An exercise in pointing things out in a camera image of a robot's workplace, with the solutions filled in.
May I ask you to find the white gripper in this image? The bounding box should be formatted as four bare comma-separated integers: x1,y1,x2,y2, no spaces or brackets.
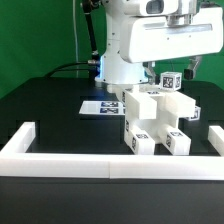
120,0,223,85

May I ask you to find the small tag cube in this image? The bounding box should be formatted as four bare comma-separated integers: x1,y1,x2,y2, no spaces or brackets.
160,72,182,91
185,106,201,121

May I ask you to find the white chair back frame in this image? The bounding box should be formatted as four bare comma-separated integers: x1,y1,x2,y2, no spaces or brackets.
107,83,197,120

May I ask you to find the white chair seat part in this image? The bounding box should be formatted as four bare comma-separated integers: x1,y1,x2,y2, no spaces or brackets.
125,111,179,142

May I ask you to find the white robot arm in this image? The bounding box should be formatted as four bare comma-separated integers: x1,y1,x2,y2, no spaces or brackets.
82,0,224,84

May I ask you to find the white marker sheet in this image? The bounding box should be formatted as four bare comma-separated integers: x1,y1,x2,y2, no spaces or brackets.
79,101,125,116

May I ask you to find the white U-shaped fence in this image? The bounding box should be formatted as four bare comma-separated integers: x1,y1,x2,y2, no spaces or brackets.
0,122,224,181

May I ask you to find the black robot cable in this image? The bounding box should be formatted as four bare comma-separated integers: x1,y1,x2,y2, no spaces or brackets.
44,13,101,79

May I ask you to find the white thin cable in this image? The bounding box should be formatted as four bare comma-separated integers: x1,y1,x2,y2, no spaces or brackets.
72,0,81,79

